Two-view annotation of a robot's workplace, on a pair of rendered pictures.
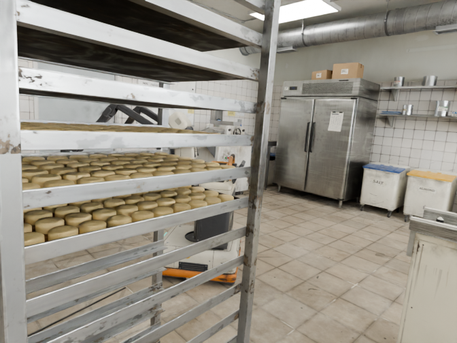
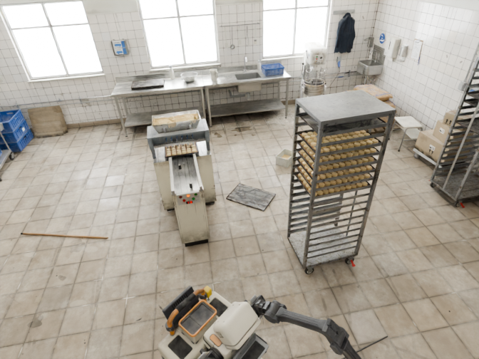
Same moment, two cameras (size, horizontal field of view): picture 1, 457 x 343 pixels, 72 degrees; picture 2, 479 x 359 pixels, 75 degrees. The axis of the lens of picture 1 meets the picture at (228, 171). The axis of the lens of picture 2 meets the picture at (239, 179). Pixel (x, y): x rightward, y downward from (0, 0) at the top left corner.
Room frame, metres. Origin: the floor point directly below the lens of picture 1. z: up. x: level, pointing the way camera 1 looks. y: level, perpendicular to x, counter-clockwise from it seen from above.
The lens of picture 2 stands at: (3.28, 1.03, 2.85)
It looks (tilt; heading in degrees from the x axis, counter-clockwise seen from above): 36 degrees down; 217
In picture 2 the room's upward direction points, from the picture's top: 3 degrees counter-clockwise
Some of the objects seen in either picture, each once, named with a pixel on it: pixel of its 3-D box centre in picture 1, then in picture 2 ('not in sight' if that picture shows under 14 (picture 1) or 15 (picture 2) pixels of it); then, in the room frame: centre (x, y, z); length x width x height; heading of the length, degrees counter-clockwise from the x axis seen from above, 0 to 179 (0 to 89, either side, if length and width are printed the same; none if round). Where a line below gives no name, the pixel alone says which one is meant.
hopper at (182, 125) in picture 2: not in sight; (176, 122); (0.94, -1.62, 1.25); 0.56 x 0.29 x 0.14; 138
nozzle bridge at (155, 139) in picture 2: not in sight; (179, 140); (0.94, -1.62, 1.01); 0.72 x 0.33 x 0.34; 138
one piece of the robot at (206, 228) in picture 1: (213, 203); (205, 344); (2.55, 0.10, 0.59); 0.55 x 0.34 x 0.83; 175
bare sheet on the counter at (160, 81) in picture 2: not in sight; (147, 82); (-0.54, -3.91, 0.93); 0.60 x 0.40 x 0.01; 136
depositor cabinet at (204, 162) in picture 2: not in sight; (183, 160); (0.62, -1.97, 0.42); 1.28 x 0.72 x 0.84; 48
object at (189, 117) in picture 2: not in sight; (176, 120); (0.94, -1.62, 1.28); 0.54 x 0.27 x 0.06; 138
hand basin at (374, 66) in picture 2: not in sight; (371, 63); (-3.71, -0.63, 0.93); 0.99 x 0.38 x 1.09; 45
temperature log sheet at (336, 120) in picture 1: (335, 121); not in sight; (5.03, -1.63, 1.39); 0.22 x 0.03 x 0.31; 45
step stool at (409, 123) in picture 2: not in sight; (408, 133); (-2.31, 0.54, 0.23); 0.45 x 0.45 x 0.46; 37
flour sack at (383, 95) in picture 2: not in sight; (371, 93); (-2.82, -0.31, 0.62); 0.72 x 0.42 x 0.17; 51
